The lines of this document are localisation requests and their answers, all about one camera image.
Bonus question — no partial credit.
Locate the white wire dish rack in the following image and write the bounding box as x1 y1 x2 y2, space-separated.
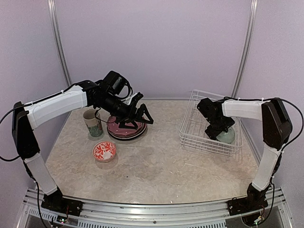
179 89 242 157

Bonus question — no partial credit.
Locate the light green bowl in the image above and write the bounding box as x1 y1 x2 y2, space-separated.
216 127 235 143

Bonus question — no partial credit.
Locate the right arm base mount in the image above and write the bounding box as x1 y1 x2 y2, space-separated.
227 189 268 216

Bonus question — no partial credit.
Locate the light blue flower plate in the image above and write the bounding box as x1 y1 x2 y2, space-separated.
107 123 146 138

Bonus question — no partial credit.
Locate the black striped rim plate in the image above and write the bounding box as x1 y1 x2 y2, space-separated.
108 118 148 143

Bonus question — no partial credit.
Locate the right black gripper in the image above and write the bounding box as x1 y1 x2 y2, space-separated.
205 114 235 141

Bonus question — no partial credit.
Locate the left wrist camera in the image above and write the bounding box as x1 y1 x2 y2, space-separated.
123 92 143 105

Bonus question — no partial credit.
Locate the aluminium front rail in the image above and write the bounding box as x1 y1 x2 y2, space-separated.
18 189 292 228

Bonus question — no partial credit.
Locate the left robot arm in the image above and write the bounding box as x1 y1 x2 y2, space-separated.
0 71 154 215

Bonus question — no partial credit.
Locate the teal floral cup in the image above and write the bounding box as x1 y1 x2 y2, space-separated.
83 109 103 137

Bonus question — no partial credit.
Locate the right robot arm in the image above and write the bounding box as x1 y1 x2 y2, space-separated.
197 97 301 215

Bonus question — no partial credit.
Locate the left aluminium post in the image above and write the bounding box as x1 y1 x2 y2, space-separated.
47 0 72 86

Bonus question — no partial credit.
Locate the red white small bowl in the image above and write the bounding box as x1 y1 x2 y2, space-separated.
92 141 116 162

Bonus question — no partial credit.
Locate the red polka dot plate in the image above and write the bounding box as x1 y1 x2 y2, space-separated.
106 115 145 137

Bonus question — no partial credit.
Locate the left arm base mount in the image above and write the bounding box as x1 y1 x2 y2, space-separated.
41 188 83 217

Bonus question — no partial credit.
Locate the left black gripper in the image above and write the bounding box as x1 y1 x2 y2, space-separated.
97 92 154 129

